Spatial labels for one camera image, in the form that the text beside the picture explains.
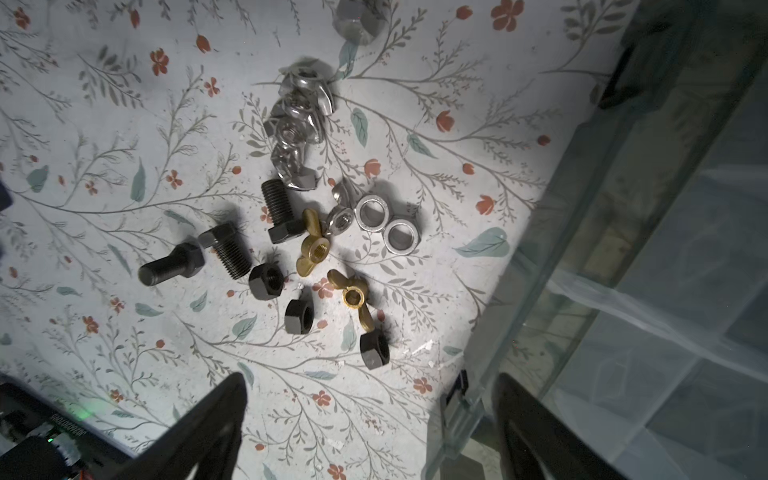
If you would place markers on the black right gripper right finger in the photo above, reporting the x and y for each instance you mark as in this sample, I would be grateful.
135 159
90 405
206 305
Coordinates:
535 444

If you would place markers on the translucent green organizer box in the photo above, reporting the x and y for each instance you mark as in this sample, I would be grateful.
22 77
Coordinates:
634 307

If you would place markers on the shiny silver nut pair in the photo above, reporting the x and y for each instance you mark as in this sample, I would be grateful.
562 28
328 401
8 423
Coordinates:
373 215

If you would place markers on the black hex bolt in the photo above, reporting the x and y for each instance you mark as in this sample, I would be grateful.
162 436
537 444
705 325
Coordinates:
224 241
285 225
186 260

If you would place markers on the brass wing nut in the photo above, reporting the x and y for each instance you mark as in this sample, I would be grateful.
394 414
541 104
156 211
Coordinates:
315 247
355 294

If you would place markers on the small black nut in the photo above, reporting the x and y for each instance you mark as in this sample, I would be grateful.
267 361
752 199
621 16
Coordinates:
266 281
298 317
374 349

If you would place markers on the silver wing nut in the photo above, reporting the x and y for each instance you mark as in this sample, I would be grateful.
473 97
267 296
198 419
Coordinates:
342 216

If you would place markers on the silver flange nut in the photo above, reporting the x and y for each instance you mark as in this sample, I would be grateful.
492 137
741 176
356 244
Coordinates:
295 123
288 161
309 81

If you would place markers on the silver hex bolt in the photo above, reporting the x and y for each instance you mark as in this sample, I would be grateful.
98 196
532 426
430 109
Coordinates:
360 21

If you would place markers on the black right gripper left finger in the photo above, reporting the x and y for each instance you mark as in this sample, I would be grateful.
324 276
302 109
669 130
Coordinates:
203 444

